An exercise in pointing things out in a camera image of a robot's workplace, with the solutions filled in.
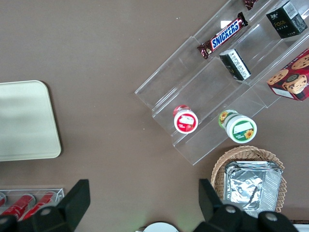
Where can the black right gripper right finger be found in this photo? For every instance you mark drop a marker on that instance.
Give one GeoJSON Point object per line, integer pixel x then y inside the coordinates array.
{"type": "Point", "coordinates": [222, 220]}

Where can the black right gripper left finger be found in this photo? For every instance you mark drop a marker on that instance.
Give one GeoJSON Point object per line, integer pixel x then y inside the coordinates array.
{"type": "Point", "coordinates": [65, 212]}

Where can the aluminium foil tray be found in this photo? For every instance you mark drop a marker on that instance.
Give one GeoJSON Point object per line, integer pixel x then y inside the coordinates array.
{"type": "Point", "coordinates": [248, 188]}

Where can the tan wicker basket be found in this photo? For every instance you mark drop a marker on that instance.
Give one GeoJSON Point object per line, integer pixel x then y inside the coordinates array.
{"type": "Point", "coordinates": [241, 153]}

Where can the cream rectangular plastic tray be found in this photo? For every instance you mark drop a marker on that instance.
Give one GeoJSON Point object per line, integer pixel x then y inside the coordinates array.
{"type": "Point", "coordinates": [26, 120]}

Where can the clear acrylic can holder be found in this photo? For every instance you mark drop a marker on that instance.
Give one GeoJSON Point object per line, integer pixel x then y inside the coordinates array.
{"type": "Point", "coordinates": [59, 193]}

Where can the red cola can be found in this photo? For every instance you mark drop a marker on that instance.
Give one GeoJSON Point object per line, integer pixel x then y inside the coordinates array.
{"type": "Point", "coordinates": [20, 205]}
{"type": "Point", "coordinates": [43, 201]}

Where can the green lid sunflower cup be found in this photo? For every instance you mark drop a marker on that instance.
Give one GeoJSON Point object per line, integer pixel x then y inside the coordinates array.
{"type": "Point", "coordinates": [241, 129]}

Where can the red lid strawberry yogurt cup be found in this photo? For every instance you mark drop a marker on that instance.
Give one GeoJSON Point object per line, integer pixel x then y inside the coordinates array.
{"type": "Point", "coordinates": [186, 122]}

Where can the clear acrylic stepped display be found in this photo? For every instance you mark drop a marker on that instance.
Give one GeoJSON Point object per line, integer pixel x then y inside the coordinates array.
{"type": "Point", "coordinates": [205, 91]}

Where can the black box with white label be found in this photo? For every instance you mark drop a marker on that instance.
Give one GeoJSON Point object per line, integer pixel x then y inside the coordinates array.
{"type": "Point", "coordinates": [235, 65]}

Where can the red chocolate chip cookie box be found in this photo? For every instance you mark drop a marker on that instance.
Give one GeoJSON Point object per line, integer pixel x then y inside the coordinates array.
{"type": "Point", "coordinates": [292, 77]}

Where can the Snickers chocolate bar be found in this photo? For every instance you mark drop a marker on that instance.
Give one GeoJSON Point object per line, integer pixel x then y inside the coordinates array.
{"type": "Point", "coordinates": [224, 36]}

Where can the black box with Face print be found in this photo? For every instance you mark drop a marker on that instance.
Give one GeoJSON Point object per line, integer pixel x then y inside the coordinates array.
{"type": "Point", "coordinates": [285, 21]}

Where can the brown wrapped chocolate bar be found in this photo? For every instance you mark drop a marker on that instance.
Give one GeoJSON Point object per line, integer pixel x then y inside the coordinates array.
{"type": "Point", "coordinates": [249, 3]}

